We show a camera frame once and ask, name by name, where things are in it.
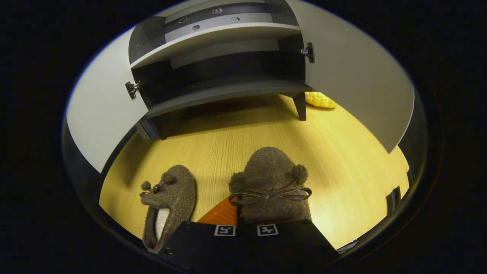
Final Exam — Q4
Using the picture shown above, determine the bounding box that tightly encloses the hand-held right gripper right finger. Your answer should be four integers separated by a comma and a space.
236, 219, 340, 269

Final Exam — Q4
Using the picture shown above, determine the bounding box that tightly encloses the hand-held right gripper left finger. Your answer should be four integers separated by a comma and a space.
157, 196, 239, 269

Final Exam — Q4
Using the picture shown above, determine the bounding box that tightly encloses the brown fuzzy shoe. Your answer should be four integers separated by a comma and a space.
228, 147, 313, 225
139, 164, 197, 254

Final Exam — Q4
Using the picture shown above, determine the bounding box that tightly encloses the white and grey shoe cabinet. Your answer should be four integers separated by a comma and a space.
127, 0, 316, 140

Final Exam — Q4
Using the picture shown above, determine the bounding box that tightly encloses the white cabinet door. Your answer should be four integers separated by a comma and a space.
65, 27, 150, 174
285, 0, 415, 154

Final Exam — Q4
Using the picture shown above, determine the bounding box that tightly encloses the yellow ribbed object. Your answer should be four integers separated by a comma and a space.
304, 91, 337, 109

